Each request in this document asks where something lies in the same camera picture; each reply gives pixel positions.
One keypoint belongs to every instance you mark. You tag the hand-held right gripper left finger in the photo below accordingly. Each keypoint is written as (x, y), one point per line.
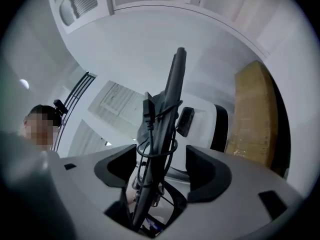
(82, 184)

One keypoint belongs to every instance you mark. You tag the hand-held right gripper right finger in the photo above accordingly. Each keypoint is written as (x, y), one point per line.
(245, 184)

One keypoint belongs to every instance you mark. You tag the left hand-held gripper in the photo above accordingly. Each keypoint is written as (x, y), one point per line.
(155, 196)

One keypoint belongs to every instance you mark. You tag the black keyboard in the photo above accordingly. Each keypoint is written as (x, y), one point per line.
(175, 84)

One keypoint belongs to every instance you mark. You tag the white and black service robot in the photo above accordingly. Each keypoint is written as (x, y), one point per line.
(202, 134)

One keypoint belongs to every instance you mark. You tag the person's head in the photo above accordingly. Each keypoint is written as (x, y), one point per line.
(40, 126)

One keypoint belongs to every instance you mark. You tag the brown cardboard box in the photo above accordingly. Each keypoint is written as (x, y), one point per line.
(252, 109)

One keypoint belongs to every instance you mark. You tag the white ceiling vent panel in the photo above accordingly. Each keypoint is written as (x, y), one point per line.
(117, 101)

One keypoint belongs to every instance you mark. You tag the black metal railing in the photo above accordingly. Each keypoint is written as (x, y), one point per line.
(90, 74)

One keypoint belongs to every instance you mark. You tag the round ceiling light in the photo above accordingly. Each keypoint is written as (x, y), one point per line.
(24, 84)

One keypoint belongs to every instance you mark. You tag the black head-mounted camera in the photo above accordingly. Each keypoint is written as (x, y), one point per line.
(60, 106)

